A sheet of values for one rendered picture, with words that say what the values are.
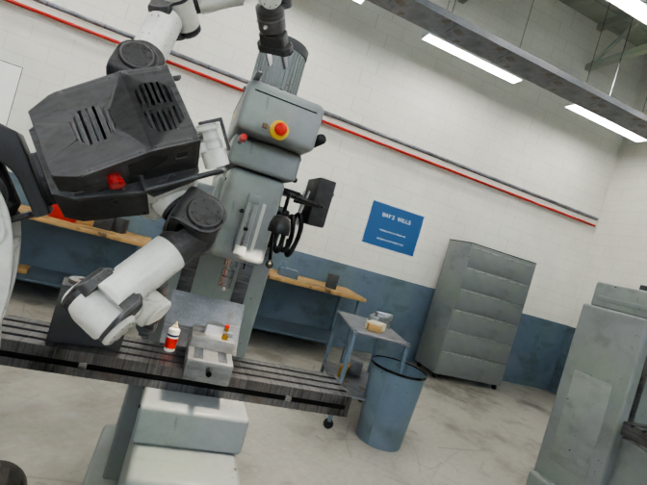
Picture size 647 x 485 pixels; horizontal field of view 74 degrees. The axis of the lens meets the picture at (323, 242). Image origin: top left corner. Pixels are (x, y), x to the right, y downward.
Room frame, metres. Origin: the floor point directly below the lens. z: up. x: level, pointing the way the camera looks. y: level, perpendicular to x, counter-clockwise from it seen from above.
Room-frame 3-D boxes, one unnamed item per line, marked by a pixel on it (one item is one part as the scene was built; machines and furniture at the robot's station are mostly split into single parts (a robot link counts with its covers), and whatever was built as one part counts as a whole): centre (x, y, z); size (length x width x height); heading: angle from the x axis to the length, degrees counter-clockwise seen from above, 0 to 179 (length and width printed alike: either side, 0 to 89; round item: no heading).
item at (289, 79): (1.80, 0.38, 2.05); 0.20 x 0.20 x 0.32
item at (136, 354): (1.55, 0.35, 0.88); 1.24 x 0.23 x 0.08; 108
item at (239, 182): (1.57, 0.31, 1.47); 0.21 x 0.19 x 0.32; 108
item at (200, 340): (1.52, 0.28, 1.01); 0.15 x 0.06 x 0.04; 106
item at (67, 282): (1.44, 0.68, 1.02); 0.22 x 0.12 x 0.20; 119
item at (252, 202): (1.46, 0.27, 1.45); 0.04 x 0.04 x 0.21; 18
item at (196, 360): (1.54, 0.29, 0.97); 0.35 x 0.15 x 0.11; 16
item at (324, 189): (1.96, 0.08, 1.62); 0.20 x 0.09 x 0.21; 18
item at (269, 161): (1.61, 0.32, 1.68); 0.34 x 0.24 x 0.10; 18
